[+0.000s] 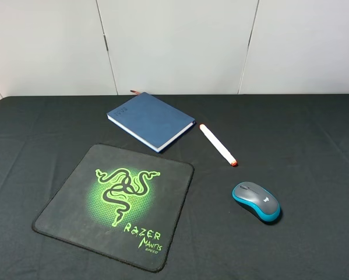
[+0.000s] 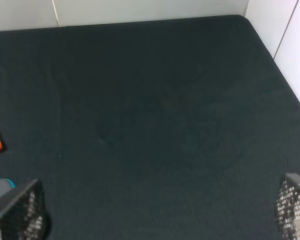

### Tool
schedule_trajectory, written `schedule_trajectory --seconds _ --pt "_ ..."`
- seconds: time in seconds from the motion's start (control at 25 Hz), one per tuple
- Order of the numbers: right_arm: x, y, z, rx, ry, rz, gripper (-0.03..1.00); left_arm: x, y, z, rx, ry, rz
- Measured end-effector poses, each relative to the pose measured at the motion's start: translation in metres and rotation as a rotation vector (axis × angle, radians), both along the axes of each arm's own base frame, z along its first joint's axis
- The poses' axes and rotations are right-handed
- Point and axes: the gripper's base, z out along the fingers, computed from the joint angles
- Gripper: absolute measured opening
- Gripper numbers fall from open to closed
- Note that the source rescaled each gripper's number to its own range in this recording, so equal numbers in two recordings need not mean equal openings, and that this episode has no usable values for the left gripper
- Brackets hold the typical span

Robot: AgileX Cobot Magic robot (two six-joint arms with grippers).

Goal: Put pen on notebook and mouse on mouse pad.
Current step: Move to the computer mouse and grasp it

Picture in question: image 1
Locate white pen with orange ends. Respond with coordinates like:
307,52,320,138
199,124,238,167

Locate grey and teal computer mouse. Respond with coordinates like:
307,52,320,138
232,181,281,224

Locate blue hardcover notebook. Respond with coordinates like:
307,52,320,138
107,92,195,153

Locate black green snake mouse pad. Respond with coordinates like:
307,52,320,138
32,143,194,272

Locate red bookmark ribbon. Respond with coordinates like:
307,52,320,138
130,90,141,95

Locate black tablecloth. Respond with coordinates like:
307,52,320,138
0,94,349,279

